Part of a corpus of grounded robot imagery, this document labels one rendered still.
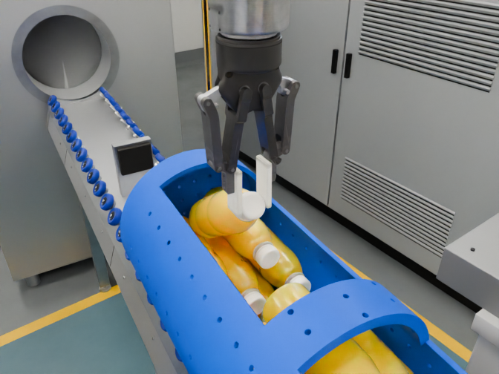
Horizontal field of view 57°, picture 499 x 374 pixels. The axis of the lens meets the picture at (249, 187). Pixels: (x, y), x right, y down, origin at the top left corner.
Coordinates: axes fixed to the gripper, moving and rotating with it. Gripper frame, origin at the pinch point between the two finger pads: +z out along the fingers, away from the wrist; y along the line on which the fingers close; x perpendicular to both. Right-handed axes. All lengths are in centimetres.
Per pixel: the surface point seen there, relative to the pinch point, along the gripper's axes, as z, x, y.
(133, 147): 21, -62, 0
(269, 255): 16.6, -3.4, -5.6
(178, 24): 78, -466, -169
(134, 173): 29, -64, 0
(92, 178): 31, -71, 10
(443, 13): 2, -79, -130
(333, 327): 5.8, 21.0, 1.6
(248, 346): 9.5, 16.0, 9.2
